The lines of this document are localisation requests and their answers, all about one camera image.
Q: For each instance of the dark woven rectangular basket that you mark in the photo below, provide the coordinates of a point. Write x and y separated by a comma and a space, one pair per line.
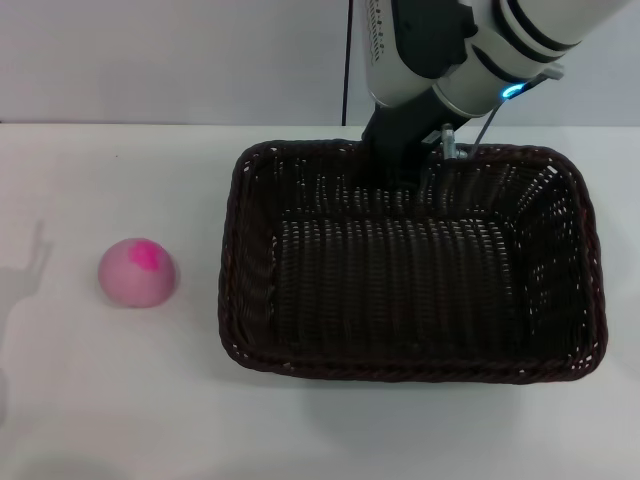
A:
400, 280

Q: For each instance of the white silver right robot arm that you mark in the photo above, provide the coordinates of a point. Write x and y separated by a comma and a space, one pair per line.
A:
500, 45

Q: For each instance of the pink soft ball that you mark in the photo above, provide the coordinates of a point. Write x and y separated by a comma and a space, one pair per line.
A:
137, 275

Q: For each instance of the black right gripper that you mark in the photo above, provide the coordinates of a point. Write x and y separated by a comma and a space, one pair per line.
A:
395, 125

